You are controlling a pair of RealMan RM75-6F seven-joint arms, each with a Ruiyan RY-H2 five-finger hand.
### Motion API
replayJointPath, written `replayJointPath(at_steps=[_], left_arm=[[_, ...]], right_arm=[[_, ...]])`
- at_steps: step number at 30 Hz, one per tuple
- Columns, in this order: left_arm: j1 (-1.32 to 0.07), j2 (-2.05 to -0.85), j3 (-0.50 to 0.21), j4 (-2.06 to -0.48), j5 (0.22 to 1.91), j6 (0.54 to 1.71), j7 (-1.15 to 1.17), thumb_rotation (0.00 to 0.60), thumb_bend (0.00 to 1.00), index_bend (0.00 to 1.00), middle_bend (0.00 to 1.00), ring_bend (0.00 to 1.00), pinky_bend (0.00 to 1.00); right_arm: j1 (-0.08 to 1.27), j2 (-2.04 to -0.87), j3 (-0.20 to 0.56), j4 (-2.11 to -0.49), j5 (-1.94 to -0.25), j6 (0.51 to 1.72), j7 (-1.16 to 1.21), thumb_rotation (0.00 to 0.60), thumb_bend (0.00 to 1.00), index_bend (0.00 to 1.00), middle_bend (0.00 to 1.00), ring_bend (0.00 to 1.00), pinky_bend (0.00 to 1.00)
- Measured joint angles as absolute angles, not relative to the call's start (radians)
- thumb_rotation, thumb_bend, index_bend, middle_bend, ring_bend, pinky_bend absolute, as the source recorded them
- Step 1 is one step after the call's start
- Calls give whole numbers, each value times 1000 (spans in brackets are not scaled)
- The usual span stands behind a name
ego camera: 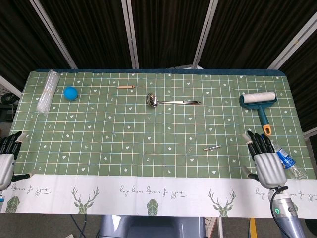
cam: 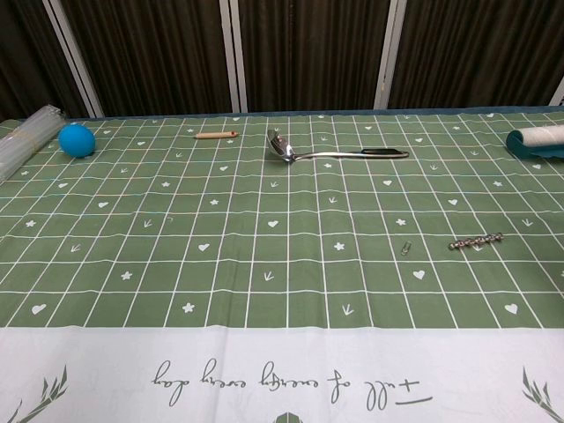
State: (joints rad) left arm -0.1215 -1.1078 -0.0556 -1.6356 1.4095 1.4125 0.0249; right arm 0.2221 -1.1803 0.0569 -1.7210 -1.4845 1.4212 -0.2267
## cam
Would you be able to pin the small metal paper clip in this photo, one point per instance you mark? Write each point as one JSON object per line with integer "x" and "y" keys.
{"x": 405, "y": 248}

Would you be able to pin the clear plastic bundle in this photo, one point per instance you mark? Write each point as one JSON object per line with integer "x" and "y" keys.
{"x": 22, "y": 141}

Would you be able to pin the green grid tablecloth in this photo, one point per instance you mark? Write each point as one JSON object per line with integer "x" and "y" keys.
{"x": 264, "y": 264}

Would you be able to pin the stainless steel ladle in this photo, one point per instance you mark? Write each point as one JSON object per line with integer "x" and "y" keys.
{"x": 282, "y": 147}

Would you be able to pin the small wooden stick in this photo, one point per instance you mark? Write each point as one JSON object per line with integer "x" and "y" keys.
{"x": 216, "y": 135}

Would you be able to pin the dark pleated screen panel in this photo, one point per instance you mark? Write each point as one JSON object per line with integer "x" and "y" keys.
{"x": 308, "y": 53}
{"x": 154, "y": 53}
{"x": 26, "y": 53}
{"x": 476, "y": 53}

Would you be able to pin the blue ball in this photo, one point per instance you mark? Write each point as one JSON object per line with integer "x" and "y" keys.
{"x": 77, "y": 141}

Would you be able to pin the teal lint roller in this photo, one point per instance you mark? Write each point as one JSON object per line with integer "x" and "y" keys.
{"x": 542, "y": 136}

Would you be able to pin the white screen frame post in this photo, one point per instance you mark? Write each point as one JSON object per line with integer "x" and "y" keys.
{"x": 72, "y": 57}
{"x": 558, "y": 94}
{"x": 390, "y": 53}
{"x": 233, "y": 57}

